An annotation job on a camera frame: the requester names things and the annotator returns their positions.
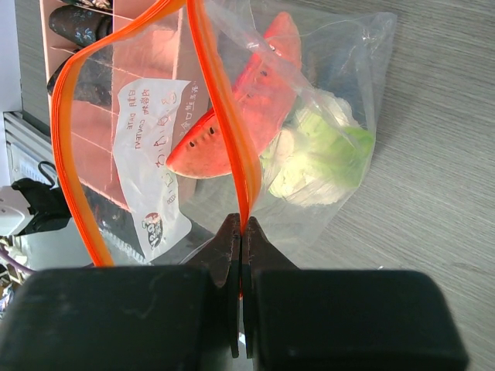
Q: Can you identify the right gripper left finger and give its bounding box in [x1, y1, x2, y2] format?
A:
[185, 213, 241, 358]

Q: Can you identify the dark patterned rolled sock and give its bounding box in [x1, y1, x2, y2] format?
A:
[46, 57, 115, 109]

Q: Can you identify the floral rolled sock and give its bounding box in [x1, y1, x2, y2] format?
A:
[61, 0, 113, 11]

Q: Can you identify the white cauliflower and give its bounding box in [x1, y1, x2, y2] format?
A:
[260, 90, 375, 207]

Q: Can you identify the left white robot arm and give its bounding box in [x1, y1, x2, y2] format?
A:
[1, 161, 72, 274]

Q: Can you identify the pink compartment tray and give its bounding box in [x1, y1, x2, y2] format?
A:
[41, 1, 208, 212]

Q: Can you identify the watermelon slice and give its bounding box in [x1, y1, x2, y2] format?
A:
[166, 12, 302, 179]

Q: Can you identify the clear orange-zip bag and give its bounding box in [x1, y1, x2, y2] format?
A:
[56, 1, 398, 267]

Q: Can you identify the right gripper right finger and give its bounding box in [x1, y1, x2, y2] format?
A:
[241, 216, 298, 358]

